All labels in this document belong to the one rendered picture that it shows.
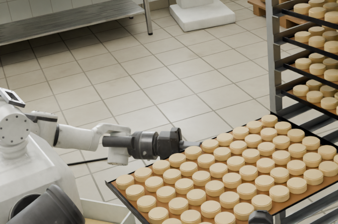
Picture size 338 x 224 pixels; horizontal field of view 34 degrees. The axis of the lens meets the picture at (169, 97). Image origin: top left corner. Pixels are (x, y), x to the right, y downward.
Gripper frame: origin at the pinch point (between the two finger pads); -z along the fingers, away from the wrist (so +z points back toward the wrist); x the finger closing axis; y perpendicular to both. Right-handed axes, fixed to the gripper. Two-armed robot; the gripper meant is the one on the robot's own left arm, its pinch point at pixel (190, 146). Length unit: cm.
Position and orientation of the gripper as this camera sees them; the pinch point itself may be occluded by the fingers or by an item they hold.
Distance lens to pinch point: 168.1
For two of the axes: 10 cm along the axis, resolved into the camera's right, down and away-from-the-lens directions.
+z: -9.6, 0.0, 2.7
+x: -1.2, -8.9, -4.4
